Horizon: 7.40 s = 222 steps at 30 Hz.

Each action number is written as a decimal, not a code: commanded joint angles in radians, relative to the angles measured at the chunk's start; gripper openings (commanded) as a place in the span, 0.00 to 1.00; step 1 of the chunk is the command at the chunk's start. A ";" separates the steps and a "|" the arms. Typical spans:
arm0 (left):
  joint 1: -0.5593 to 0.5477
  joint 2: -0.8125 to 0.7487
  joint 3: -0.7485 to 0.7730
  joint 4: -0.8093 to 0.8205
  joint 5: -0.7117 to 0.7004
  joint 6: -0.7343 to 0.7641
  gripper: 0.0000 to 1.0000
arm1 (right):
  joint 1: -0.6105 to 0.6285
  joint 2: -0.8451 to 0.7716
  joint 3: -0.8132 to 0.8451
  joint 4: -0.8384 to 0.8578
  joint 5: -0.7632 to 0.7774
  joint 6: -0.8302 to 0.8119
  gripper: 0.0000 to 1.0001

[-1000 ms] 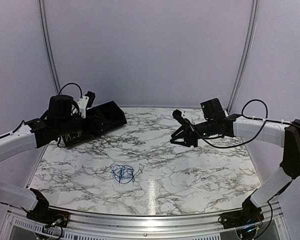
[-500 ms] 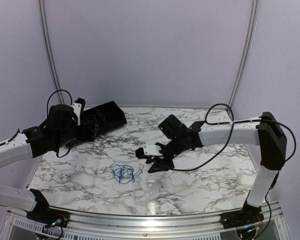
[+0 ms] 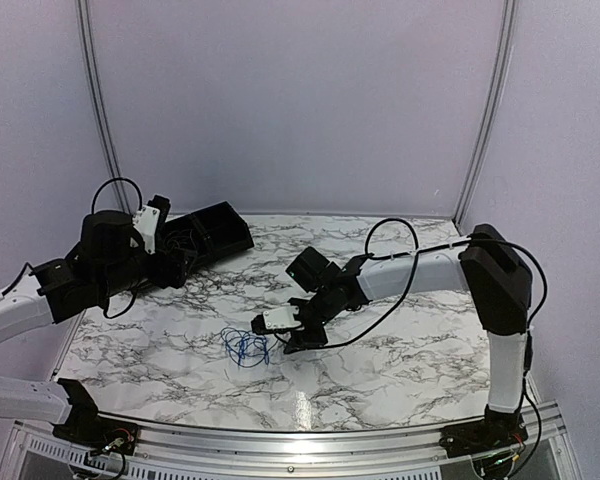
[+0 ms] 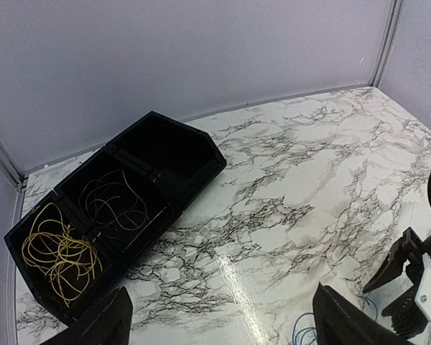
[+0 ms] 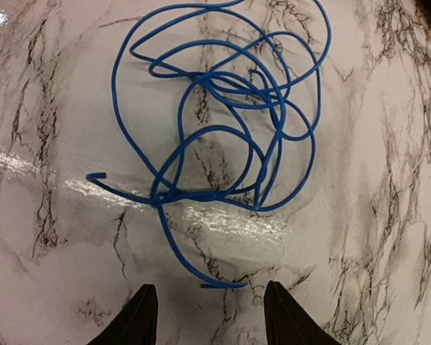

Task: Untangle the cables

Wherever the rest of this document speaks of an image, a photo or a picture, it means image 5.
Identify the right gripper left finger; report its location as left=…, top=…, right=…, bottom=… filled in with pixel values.
left=88, top=284, right=158, bottom=345

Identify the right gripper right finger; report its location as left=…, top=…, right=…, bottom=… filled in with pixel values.
left=264, top=281, right=336, bottom=345

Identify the blue cable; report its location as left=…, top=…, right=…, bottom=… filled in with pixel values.
left=85, top=0, right=333, bottom=290

